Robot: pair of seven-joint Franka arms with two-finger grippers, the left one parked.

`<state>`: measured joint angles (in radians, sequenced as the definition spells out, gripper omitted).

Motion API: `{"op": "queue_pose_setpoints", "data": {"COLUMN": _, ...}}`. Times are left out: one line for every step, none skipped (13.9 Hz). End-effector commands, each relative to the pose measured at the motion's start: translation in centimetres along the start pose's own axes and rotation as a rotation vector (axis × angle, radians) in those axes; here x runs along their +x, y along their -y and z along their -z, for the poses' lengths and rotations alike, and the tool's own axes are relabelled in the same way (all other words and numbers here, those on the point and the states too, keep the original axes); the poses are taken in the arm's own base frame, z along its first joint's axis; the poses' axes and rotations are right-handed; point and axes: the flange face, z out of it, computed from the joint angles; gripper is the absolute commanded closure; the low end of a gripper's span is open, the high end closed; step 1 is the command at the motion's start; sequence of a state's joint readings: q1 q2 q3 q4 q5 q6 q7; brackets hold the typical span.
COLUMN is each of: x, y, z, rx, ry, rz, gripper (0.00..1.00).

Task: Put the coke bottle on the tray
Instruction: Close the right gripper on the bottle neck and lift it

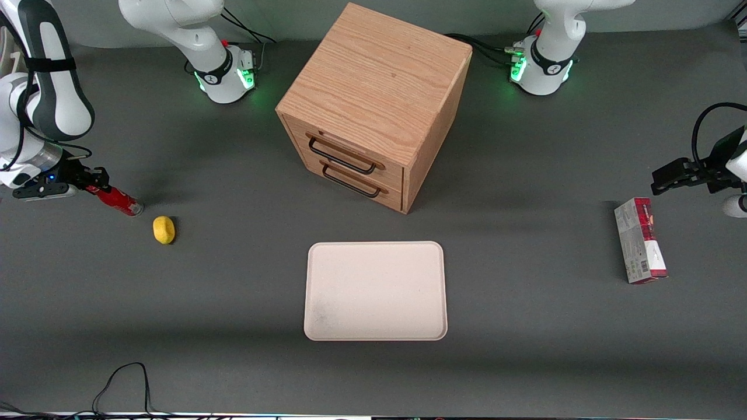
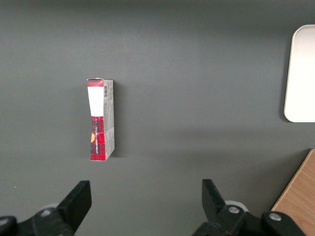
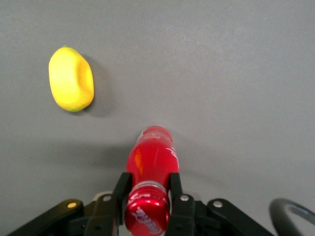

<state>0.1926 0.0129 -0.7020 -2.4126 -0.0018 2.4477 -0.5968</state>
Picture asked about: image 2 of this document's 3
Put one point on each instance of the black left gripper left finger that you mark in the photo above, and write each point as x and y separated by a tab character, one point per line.
73	204

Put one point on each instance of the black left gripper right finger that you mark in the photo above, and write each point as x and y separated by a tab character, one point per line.
214	196

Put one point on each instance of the white plastic tray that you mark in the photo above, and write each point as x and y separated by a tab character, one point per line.
301	73

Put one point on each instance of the light wooden board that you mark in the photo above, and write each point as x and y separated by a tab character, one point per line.
299	194

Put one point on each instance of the red plaid cardboard box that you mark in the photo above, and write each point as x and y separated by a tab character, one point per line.
101	123

